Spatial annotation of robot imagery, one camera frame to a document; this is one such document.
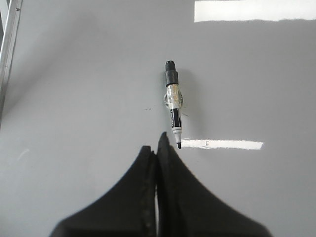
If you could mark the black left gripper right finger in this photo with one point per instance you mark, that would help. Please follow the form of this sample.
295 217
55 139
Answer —
188 209

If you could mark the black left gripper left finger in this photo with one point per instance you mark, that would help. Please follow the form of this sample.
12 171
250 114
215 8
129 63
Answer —
126 210

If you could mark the white whiteboard with aluminium frame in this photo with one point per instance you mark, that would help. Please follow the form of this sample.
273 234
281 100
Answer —
86 93

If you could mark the black taped whiteboard marker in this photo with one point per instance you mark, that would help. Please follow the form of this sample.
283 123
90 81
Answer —
173 99

